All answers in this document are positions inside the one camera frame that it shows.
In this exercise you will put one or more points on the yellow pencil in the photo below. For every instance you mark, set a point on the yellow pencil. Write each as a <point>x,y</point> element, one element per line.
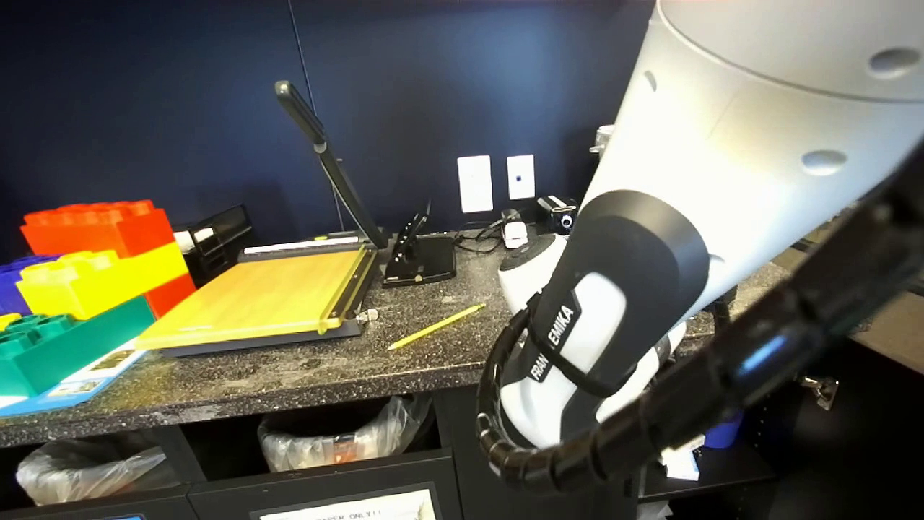
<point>435,327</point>

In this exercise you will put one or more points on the green large toy brick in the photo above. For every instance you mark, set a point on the green large toy brick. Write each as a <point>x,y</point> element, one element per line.
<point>41,350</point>

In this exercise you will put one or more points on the black hole punch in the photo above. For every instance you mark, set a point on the black hole punch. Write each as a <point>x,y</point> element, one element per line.
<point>421,259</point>

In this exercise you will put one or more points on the white wall switch plate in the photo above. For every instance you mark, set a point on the white wall switch plate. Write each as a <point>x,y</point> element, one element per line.
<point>476,182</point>

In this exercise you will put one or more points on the paper cutter with yellow board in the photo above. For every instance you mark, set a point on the paper cutter with yellow board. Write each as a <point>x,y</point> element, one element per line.
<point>291,292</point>

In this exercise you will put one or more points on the blue painter tape roll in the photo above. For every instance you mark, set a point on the blue painter tape roll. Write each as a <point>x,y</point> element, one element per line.
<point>721,437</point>

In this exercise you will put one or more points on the clear bag bin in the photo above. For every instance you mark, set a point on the clear bag bin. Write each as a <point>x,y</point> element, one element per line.
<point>95,468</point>
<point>342,432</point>

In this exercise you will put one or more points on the white label on drawer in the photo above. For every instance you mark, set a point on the white label on drawer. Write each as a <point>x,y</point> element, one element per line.
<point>386,507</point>

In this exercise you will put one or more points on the white small stapler device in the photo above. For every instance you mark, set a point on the white small stapler device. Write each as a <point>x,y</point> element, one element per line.
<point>516,236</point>

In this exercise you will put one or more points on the black electric pencil sharpener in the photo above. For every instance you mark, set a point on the black electric pencil sharpener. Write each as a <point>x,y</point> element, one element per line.
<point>562,214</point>

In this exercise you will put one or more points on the metal cabinet door hinge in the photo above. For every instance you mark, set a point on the metal cabinet door hinge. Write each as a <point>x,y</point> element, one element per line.
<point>824,390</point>

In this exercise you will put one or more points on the white paper in cabinet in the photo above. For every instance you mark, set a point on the white paper in cabinet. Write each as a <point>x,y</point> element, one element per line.
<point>681,464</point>

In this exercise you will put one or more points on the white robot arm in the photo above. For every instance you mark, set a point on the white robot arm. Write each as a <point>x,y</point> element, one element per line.
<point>744,129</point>

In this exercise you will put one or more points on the purple large toy brick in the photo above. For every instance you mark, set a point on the purple large toy brick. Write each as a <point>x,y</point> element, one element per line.
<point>11,275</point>

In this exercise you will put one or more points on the white wall outlet plate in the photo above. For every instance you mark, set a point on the white wall outlet plate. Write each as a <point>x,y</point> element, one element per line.
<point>521,175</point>

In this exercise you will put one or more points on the blue book under bricks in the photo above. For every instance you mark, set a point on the blue book under bricks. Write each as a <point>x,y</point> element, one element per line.
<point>77,388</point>

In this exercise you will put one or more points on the orange large toy brick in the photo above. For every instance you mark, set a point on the orange large toy brick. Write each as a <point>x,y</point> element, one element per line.
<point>98,227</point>

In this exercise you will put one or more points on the clear bag left bin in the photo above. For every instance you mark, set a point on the clear bag left bin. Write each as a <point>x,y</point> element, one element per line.
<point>95,468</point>

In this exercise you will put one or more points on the clear bag middle bin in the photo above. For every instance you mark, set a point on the clear bag middle bin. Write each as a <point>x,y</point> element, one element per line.
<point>342,432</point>

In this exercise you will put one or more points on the yellow large toy brick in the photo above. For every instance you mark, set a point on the yellow large toy brick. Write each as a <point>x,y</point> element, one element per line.
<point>89,284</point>

